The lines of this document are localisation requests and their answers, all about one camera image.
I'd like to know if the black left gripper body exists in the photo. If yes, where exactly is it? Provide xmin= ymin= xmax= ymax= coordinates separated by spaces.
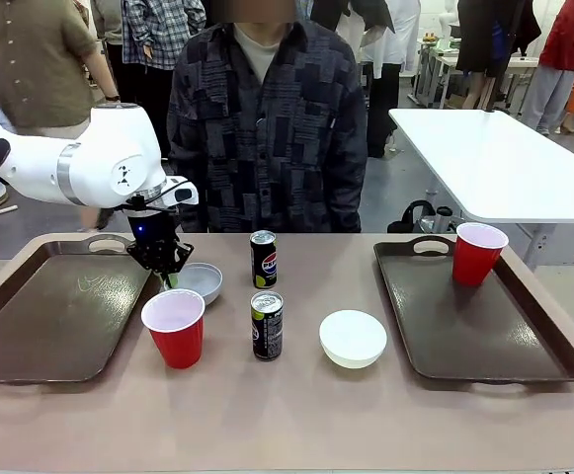
xmin=125 ymin=205 xmax=181 ymax=250

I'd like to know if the white plastic bowl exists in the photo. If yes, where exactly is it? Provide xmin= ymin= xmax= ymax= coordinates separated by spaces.
xmin=174 ymin=262 xmax=224 ymax=306
xmin=318 ymin=309 xmax=388 ymax=370

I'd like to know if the black Pepsi soda can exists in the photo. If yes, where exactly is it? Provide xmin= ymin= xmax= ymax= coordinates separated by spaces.
xmin=249 ymin=229 xmax=279 ymax=290
xmin=250 ymin=290 xmax=286 ymax=361

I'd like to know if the red plastic party cup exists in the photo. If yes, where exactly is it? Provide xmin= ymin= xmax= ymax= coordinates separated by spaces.
xmin=140 ymin=288 xmax=206 ymax=370
xmin=451 ymin=221 xmax=510 ymax=288

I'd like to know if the person's left forearm patchwork sleeve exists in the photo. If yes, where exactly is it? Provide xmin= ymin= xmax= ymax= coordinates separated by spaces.
xmin=328 ymin=157 xmax=369 ymax=234

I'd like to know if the brown plastic serving tray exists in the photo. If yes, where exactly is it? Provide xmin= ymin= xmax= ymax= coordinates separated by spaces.
xmin=0 ymin=232 xmax=165 ymax=384
xmin=373 ymin=235 xmax=574 ymax=386

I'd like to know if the person in patchwork shirt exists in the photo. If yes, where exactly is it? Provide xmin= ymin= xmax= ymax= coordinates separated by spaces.
xmin=166 ymin=0 xmax=369 ymax=234

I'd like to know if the person in blue plaid shirt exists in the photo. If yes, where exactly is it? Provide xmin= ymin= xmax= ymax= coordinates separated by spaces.
xmin=121 ymin=0 xmax=207 ymax=160

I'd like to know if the person in grey top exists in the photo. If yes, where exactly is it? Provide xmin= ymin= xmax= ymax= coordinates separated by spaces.
xmin=91 ymin=0 xmax=130 ymax=106

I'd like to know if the person in olive shirt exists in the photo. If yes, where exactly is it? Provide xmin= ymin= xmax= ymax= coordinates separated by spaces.
xmin=0 ymin=0 xmax=122 ymax=149

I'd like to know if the black bag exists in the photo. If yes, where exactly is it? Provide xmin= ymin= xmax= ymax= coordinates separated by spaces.
xmin=387 ymin=199 xmax=465 ymax=235

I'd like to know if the person in white coat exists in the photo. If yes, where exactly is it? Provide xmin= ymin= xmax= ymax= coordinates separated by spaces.
xmin=350 ymin=0 xmax=422 ymax=159

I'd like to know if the white background workbench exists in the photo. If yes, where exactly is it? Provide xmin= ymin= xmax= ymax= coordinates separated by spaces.
xmin=413 ymin=38 xmax=537 ymax=111

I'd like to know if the white folding table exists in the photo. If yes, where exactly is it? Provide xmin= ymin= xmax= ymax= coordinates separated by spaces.
xmin=387 ymin=108 xmax=574 ymax=272

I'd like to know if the person in dark coat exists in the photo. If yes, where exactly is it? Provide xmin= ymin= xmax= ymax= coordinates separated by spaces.
xmin=455 ymin=0 xmax=542 ymax=112

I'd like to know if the person in red jacket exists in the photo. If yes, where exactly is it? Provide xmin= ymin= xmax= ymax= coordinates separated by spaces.
xmin=520 ymin=0 xmax=574 ymax=137

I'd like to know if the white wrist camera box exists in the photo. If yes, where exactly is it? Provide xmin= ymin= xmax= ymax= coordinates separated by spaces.
xmin=159 ymin=175 xmax=201 ymax=207

